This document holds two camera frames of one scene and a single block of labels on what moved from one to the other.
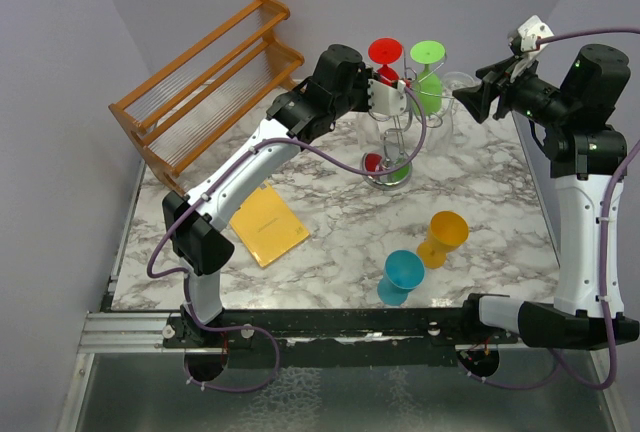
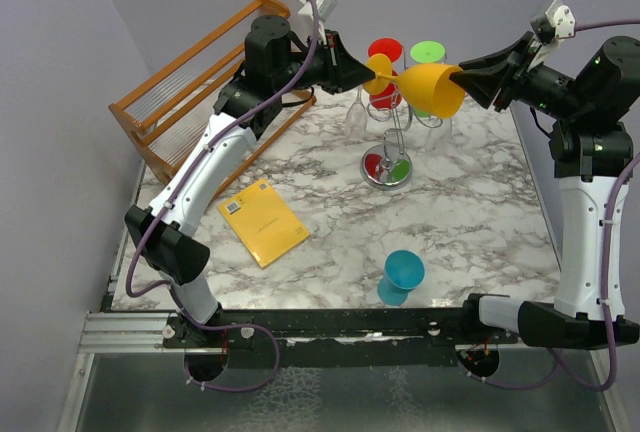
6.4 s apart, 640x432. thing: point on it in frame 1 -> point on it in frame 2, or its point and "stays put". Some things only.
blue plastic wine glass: x=404 y=270 stays put
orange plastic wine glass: x=447 y=232 -> x=427 y=87
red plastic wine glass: x=386 y=51 stays put
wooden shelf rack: x=205 y=90 stays put
